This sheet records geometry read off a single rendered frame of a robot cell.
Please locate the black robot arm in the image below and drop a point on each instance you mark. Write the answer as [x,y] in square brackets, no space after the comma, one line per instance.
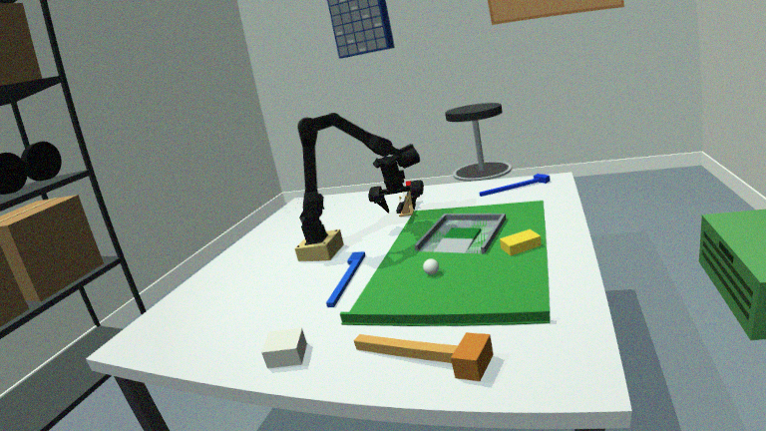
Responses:
[313,229]

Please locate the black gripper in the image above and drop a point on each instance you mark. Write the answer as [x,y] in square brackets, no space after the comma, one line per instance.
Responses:
[394,185]

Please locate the white golf ball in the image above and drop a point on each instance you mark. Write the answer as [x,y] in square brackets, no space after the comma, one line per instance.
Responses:
[431,266]

